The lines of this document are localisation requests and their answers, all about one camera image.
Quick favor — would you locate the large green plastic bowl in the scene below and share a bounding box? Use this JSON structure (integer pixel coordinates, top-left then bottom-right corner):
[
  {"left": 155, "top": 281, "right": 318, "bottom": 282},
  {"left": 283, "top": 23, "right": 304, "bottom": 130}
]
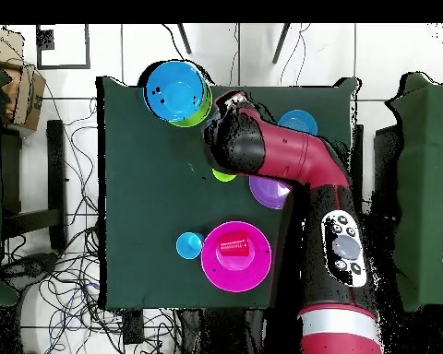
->
[{"left": 167, "top": 89, "right": 214, "bottom": 129}]

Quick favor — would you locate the black square frame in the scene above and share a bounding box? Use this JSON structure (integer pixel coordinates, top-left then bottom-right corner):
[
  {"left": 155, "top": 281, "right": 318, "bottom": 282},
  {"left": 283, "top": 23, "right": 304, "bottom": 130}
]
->
[{"left": 35, "top": 24, "right": 91, "bottom": 70}]

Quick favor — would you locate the purple plastic bowl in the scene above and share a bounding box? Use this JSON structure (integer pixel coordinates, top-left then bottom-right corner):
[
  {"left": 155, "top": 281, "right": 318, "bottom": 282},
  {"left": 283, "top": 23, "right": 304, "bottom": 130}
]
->
[{"left": 248, "top": 175, "right": 293, "bottom": 210}]

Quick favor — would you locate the cardboard box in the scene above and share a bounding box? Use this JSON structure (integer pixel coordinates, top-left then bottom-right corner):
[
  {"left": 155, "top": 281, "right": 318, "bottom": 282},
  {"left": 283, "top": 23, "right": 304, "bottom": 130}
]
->
[
  {"left": 0, "top": 28, "right": 25, "bottom": 69},
  {"left": 0, "top": 62, "right": 48, "bottom": 133}
]

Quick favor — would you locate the small blue patterned bowl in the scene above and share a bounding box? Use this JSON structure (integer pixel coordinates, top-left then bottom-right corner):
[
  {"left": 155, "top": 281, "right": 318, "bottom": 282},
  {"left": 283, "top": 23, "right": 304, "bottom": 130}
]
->
[{"left": 277, "top": 109, "right": 318, "bottom": 136}]

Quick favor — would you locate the red plastic cup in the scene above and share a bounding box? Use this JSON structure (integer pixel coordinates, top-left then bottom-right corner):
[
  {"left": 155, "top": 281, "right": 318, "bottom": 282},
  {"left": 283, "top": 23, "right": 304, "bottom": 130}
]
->
[{"left": 218, "top": 231, "right": 251, "bottom": 258}]

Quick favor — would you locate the thin black cable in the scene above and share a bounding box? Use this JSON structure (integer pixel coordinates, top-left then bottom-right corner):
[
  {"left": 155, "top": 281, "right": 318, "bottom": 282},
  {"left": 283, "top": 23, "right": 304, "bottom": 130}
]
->
[{"left": 161, "top": 23, "right": 198, "bottom": 87}]

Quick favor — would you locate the black metal stand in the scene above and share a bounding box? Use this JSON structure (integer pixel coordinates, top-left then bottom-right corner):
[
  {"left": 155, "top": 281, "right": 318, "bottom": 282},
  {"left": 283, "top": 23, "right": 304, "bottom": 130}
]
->
[{"left": 1, "top": 119, "right": 68, "bottom": 251}]

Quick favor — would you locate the grey pedestal foot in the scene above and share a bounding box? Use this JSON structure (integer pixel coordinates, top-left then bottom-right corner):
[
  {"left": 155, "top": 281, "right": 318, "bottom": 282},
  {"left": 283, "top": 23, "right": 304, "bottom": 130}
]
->
[{"left": 1, "top": 251, "right": 60, "bottom": 292}]

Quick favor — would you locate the pink plastic bowl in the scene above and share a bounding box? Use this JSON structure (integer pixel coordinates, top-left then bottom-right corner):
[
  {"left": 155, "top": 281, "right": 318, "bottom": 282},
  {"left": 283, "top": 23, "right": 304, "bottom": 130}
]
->
[{"left": 199, "top": 220, "right": 273, "bottom": 293}]

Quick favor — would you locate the green plastic cup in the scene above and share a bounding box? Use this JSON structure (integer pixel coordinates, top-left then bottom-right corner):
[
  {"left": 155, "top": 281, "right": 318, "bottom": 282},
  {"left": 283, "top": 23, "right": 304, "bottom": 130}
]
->
[{"left": 211, "top": 168, "right": 238, "bottom": 183}]

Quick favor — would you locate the dark green tablecloth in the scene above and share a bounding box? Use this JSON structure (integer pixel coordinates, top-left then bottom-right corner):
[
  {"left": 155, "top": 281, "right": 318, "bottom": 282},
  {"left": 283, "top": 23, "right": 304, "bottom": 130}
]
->
[{"left": 95, "top": 76, "right": 362, "bottom": 310}]

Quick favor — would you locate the large blue plastic bowl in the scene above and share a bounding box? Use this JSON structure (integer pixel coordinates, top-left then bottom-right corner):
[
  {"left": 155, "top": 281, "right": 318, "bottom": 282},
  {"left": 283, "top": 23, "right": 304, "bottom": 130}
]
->
[{"left": 142, "top": 59, "right": 208, "bottom": 124}]

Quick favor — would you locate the black power strip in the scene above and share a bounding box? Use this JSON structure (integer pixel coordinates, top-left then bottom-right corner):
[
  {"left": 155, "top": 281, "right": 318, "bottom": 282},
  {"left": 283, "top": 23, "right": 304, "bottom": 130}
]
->
[{"left": 122, "top": 309, "right": 146, "bottom": 346}]

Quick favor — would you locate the blue plastic cup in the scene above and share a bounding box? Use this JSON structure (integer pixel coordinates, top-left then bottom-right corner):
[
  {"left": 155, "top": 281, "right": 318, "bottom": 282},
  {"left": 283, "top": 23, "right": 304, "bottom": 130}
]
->
[{"left": 175, "top": 231, "right": 205, "bottom": 261}]

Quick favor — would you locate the black tripod leg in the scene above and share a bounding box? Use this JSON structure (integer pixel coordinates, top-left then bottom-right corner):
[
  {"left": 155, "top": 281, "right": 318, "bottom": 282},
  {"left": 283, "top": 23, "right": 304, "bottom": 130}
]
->
[
  {"left": 175, "top": 23, "right": 193, "bottom": 55},
  {"left": 271, "top": 23, "right": 293, "bottom": 65}
]

